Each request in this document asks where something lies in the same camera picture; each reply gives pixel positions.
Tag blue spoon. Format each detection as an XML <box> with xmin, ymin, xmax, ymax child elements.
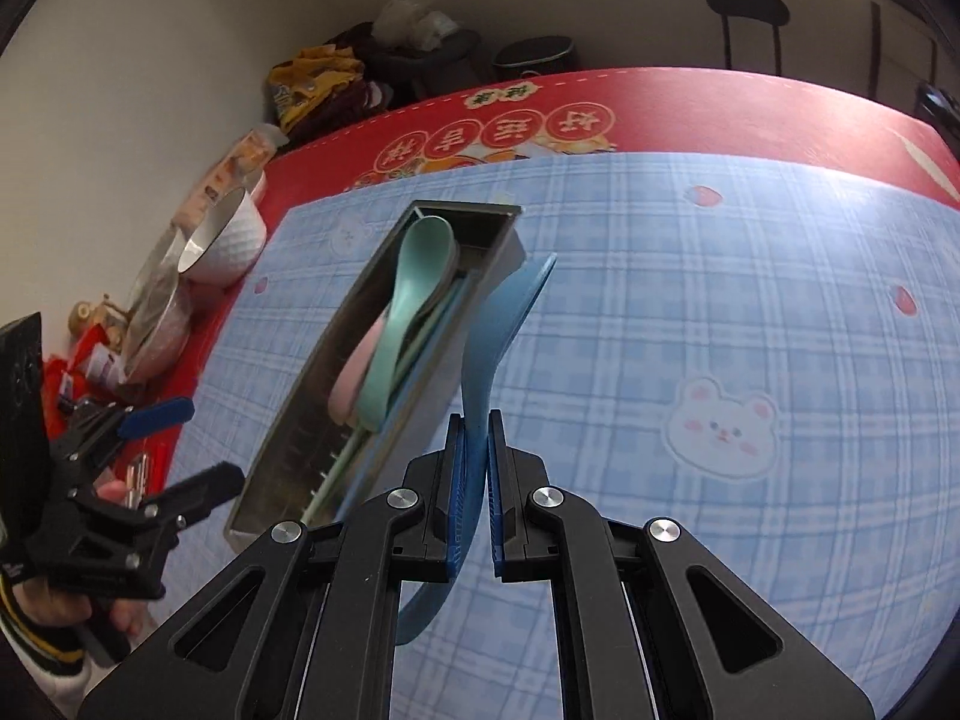
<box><xmin>390</xmin><ymin>253</ymin><xmax>560</xmax><ymax>647</ymax></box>

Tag black round stool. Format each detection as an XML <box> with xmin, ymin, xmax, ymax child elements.
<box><xmin>705</xmin><ymin>0</ymin><xmax>790</xmax><ymax>76</ymax></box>

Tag blue plaid table mat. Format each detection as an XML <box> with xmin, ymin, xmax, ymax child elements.
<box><xmin>161</xmin><ymin>150</ymin><xmax>960</xmax><ymax>720</ymax></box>

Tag metal utensil tray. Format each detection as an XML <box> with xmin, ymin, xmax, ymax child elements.
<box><xmin>225</xmin><ymin>200</ymin><xmax>524</xmax><ymax>550</ymax></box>

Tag person's left hand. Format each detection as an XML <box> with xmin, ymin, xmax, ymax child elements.
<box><xmin>16</xmin><ymin>583</ymin><xmax>147</xmax><ymax>638</ymax></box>

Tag black trash bin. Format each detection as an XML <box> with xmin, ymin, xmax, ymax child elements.
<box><xmin>493</xmin><ymin>35</ymin><xmax>578</xmax><ymax>82</ymax></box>

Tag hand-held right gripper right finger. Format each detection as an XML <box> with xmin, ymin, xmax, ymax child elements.
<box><xmin>486</xmin><ymin>411</ymin><xmax>875</xmax><ymax>720</ymax></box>

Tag orange white snack packet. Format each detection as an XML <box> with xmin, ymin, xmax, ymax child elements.
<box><xmin>174</xmin><ymin>124</ymin><xmax>287</xmax><ymax>230</ymax></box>

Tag person's left forearm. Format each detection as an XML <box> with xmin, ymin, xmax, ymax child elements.
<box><xmin>0</xmin><ymin>592</ymin><xmax>106</xmax><ymax>706</ymax></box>

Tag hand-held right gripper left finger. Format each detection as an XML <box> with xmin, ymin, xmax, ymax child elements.
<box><xmin>77</xmin><ymin>414</ymin><xmax>468</xmax><ymax>720</ymax></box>

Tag green chopstick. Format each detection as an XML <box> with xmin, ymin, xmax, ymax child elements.
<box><xmin>300</xmin><ymin>426</ymin><xmax>376</xmax><ymax>527</ymax></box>

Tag glass bowl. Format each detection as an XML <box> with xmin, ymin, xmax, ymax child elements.
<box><xmin>120</xmin><ymin>277</ymin><xmax>194</xmax><ymax>388</ymax></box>

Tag clear plastic bag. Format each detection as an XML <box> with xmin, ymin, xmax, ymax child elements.
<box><xmin>373</xmin><ymin>0</ymin><xmax>458</xmax><ymax>53</ymax></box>

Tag blue chopstick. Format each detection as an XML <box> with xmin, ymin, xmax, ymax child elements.
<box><xmin>379</xmin><ymin>277</ymin><xmax>481</xmax><ymax>421</ymax></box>

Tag black device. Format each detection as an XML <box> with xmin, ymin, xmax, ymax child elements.
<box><xmin>913</xmin><ymin>82</ymin><xmax>960</xmax><ymax>140</ymax></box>

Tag pink spoon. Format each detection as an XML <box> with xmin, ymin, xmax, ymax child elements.
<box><xmin>328</xmin><ymin>311</ymin><xmax>391</xmax><ymax>425</ymax></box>

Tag white dimpled bowl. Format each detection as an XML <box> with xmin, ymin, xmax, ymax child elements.
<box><xmin>178</xmin><ymin>186</ymin><xmax>268</xmax><ymax>287</ymax></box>

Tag yellow snack bag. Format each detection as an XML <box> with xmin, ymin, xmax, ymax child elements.
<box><xmin>268</xmin><ymin>45</ymin><xmax>365</xmax><ymax>133</ymax></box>

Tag red printed tablecloth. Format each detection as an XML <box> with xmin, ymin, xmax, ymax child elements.
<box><xmin>150</xmin><ymin>67</ymin><xmax>960</xmax><ymax>526</ymax></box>

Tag small wooden figurine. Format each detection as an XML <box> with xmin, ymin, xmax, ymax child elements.
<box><xmin>70</xmin><ymin>298</ymin><xmax>125</xmax><ymax>335</ymax></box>

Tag green spoon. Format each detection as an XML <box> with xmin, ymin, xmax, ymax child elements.
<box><xmin>356</xmin><ymin>215</ymin><xmax>460</xmax><ymax>433</ymax></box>

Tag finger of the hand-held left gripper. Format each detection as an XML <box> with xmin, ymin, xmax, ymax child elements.
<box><xmin>52</xmin><ymin>399</ymin><xmax>196</xmax><ymax>481</ymax></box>
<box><xmin>45</xmin><ymin>465</ymin><xmax>245</xmax><ymax>601</ymax></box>

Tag dark wooden chair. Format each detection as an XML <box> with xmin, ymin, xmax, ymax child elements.
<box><xmin>866</xmin><ymin>0</ymin><xmax>946</xmax><ymax>100</ymax></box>

